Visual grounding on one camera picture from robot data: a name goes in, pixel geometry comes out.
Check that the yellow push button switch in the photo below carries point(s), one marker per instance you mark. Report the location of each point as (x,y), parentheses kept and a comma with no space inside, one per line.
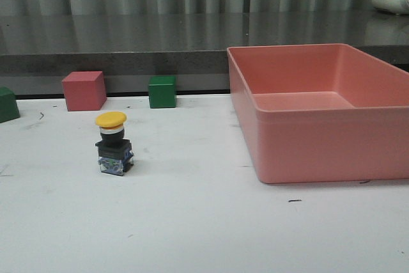
(115,156)

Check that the right green cube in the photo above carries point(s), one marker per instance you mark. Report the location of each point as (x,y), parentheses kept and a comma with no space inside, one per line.
(162,92)

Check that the green cube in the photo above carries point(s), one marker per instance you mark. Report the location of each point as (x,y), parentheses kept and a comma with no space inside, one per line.
(8,105)
(162,92)

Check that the pink plastic bin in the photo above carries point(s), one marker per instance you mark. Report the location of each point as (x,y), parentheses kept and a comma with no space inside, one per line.
(320,113)

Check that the far pink cube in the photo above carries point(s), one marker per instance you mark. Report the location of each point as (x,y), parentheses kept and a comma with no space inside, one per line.
(84,91)

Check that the grey stone counter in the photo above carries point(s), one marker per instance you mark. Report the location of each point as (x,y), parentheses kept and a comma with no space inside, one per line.
(38,52)

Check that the left green cube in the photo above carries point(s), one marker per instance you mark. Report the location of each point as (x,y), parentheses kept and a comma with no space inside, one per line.
(8,105)

